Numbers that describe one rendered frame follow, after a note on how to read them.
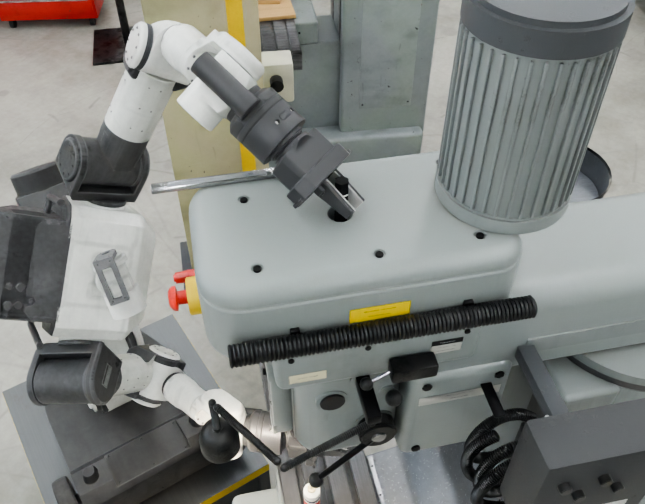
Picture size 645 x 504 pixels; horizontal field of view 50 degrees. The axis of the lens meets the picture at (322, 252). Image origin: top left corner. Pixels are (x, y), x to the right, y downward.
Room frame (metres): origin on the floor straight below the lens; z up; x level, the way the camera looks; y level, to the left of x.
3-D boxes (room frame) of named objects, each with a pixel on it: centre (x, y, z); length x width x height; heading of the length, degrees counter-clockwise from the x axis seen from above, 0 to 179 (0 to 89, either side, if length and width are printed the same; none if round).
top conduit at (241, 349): (0.62, -0.09, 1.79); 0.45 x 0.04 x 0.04; 102
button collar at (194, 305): (0.71, 0.20, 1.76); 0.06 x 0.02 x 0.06; 12
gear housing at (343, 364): (0.77, -0.07, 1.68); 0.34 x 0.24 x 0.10; 102
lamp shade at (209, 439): (0.63, 0.18, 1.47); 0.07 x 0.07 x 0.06
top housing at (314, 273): (0.76, -0.04, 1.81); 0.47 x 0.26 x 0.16; 102
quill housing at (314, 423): (0.76, -0.03, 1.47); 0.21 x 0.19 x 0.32; 12
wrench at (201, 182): (0.83, 0.14, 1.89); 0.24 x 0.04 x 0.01; 102
